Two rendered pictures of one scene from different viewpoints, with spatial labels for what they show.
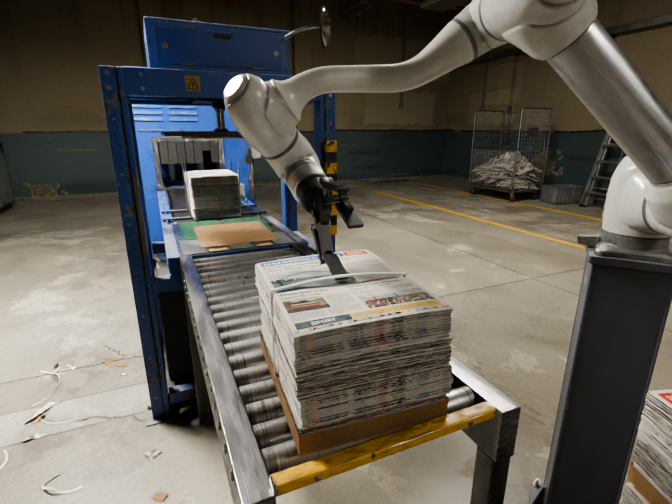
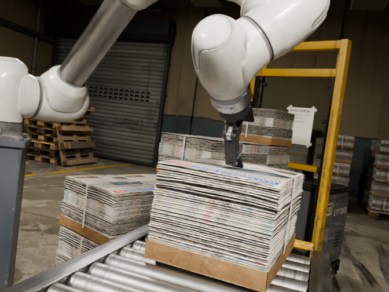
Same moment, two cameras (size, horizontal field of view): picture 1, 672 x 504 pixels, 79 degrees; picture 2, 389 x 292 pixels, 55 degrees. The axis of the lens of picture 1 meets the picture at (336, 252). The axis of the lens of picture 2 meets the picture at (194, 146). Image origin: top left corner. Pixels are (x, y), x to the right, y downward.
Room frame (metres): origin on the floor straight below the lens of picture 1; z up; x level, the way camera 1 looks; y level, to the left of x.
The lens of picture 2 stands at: (1.56, 0.56, 1.12)
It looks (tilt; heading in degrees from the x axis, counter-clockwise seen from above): 3 degrees down; 223
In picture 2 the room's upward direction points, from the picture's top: 7 degrees clockwise
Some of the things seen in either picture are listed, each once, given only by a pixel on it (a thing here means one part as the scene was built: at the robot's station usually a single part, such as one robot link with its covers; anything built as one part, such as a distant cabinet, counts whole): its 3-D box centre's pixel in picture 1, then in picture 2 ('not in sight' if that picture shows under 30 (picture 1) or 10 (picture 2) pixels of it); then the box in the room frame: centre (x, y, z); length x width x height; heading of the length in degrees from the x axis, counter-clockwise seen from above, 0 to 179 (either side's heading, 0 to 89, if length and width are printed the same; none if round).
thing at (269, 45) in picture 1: (215, 58); not in sight; (2.11, 0.57, 1.65); 0.60 x 0.45 x 0.20; 114
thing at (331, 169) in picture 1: (330, 188); not in sight; (1.96, 0.03, 1.05); 0.05 x 0.05 x 0.45; 24
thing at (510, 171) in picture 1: (507, 154); not in sight; (8.29, -3.42, 0.85); 1.21 x 0.83 x 1.71; 24
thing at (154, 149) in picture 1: (188, 156); not in sight; (4.61, 1.64, 1.04); 1.51 x 1.30 x 2.07; 24
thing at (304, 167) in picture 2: not in sight; (285, 163); (-1.08, -0.90, 0.92); 0.57 x 0.01 x 0.05; 93
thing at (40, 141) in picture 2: not in sight; (58, 130); (-2.41, -7.21, 0.65); 1.33 x 0.94 x 1.30; 28
